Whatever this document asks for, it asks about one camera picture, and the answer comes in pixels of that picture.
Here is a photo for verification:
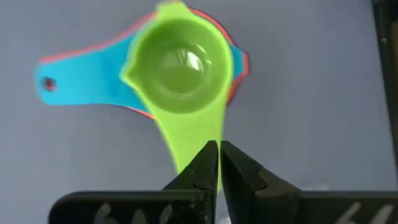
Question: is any teal measuring cup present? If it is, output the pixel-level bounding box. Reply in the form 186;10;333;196
34;32;248;113

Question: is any green measuring cup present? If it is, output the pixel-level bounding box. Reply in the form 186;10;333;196
119;0;234;192

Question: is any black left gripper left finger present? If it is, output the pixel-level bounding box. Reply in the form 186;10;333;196
48;139;220;224

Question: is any grey blue table mat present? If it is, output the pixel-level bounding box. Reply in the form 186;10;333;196
0;0;398;224

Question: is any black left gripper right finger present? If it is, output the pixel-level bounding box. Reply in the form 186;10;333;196
220;139;398;224

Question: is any black aluminium table frame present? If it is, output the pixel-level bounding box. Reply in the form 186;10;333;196
371;0;398;178

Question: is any red measuring cup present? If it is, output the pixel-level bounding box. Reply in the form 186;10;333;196
37;6;251;121

